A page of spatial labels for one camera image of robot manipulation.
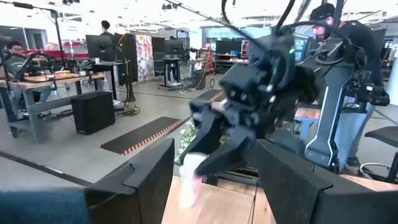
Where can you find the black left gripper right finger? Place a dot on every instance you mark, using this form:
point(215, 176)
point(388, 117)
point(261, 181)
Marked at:
point(298, 199)

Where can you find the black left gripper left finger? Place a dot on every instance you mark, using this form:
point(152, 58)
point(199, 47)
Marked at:
point(140, 196)

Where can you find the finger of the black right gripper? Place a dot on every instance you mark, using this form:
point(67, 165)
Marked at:
point(231, 149)
point(203, 133)

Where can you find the salmon pink medicine bottle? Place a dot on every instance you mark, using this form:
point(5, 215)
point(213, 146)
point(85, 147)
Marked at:
point(190, 186)

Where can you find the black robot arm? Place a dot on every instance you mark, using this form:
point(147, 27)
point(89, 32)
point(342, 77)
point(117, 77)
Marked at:
point(370, 93)

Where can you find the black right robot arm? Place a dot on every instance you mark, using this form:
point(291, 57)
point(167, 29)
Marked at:
point(280, 59)

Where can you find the green potted plant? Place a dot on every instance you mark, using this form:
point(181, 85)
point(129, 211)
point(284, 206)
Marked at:
point(184, 140)

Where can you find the blue-legged wooden table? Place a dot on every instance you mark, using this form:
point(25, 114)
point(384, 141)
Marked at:
point(303, 127)

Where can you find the black hazard-striped floor mat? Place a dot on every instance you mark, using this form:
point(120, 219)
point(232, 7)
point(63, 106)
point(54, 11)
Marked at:
point(140, 135)

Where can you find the black computer monitor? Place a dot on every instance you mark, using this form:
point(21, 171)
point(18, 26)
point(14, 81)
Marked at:
point(101, 48)
point(228, 46)
point(174, 48)

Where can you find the black pillar stand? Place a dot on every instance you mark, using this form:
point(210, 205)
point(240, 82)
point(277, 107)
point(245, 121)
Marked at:
point(331, 102)

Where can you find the black box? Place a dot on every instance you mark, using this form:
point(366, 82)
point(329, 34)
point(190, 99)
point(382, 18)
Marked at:
point(93, 112)

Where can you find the floral patterned partition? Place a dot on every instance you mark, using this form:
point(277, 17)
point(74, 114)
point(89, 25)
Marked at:
point(144, 57)

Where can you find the black office chair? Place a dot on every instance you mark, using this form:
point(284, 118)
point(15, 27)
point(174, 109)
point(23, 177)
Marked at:
point(384, 133)

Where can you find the black partition panel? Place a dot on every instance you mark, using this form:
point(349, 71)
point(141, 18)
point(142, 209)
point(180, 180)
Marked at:
point(119, 56)

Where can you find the person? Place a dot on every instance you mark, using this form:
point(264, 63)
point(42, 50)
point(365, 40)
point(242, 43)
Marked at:
point(357, 34)
point(106, 26)
point(14, 63)

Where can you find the wooden desk grey legs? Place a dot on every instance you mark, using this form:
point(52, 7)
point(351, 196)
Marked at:
point(37, 81)

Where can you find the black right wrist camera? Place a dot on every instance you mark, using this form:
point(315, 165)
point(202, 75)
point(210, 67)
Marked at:
point(242, 85)

